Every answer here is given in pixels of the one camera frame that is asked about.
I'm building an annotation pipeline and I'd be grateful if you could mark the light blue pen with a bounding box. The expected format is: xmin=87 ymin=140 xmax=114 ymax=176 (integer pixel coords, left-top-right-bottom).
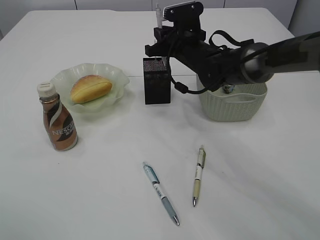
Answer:
xmin=142 ymin=162 xmax=180 ymax=227

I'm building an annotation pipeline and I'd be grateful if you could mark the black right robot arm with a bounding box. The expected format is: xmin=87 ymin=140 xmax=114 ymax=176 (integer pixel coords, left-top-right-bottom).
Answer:
xmin=145 ymin=17 xmax=320 ymax=95

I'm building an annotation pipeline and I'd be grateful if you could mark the brown coffee bottle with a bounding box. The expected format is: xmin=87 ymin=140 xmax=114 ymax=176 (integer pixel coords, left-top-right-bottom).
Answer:
xmin=37 ymin=82 xmax=78 ymax=151

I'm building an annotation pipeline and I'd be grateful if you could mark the yellow bread roll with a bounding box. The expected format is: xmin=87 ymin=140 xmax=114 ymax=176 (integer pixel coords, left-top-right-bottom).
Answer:
xmin=70 ymin=74 xmax=113 ymax=104

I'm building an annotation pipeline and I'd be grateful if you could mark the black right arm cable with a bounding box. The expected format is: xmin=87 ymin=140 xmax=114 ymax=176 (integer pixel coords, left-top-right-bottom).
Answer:
xmin=167 ymin=29 xmax=253 ymax=95

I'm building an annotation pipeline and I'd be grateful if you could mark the grey green plastic basket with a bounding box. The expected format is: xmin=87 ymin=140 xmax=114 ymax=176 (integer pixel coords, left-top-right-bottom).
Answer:
xmin=199 ymin=83 xmax=268 ymax=122

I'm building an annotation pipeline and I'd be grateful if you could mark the blue paper ball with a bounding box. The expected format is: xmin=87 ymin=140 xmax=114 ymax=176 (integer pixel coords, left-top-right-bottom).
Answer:
xmin=222 ymin=84 xmax=235 ymax=94

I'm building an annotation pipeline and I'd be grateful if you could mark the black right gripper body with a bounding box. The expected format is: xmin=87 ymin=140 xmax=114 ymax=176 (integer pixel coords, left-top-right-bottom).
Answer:
xmin=144 ymin=17 xmax=207 ymax=60

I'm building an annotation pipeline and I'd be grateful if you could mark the black mesh pen holder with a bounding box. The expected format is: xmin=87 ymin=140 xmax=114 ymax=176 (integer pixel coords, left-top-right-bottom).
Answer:
xmin=143 ymin=57 xmax=171 ymax=105

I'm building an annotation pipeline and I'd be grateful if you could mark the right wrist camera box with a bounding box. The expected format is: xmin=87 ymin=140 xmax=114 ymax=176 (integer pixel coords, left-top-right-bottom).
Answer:
xmin=163 ymin=1 xmax=204 ymax=22

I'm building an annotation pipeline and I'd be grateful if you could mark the beige white pen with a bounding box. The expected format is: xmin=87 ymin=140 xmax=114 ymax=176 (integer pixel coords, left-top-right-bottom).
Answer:
xmin=192 ymin=145 xmax=206 ymax=207

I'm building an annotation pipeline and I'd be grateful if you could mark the silver grey pen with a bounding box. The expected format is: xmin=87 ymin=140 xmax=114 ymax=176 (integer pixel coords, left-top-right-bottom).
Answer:
xmin=155 ymin=3 xmax=166 ymax=66

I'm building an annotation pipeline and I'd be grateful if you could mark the pale green glass plate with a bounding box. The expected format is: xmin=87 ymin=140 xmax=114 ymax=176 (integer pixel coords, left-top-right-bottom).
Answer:
xmin=50 ymin=63 xmax=130 ymax=113

